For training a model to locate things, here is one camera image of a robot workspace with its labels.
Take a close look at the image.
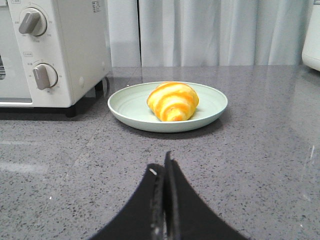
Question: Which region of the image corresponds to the white appliance at right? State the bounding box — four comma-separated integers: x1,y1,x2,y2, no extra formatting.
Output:
302,0,320,71

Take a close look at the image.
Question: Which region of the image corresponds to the white toaster oven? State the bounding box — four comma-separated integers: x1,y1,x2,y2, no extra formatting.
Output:
0,0,112,117

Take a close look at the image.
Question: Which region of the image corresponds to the grey lower oven knob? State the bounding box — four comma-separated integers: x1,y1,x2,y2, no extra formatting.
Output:
32,63,58,90

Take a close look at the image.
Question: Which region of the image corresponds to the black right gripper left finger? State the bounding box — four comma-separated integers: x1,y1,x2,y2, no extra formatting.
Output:
91,163,165,240

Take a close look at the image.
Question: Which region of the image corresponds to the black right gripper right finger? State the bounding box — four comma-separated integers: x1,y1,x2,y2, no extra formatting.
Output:
164,151,246,240

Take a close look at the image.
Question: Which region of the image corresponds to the yellow orange striped bread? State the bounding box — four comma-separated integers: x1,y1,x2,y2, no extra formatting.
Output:
146,81,200,122

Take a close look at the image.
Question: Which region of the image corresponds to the white curtain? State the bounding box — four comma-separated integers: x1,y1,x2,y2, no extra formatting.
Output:
105,0,313,67

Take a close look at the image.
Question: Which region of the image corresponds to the light green plate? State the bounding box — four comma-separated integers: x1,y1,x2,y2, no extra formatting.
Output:
108,81,228,133

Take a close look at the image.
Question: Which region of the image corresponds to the grey upper oven knob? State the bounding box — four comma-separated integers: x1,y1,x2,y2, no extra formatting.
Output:
18,7,47,37

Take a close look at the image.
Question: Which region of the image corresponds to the grey oven knob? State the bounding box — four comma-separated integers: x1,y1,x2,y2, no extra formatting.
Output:
32,63,58,90
18,7,47,37

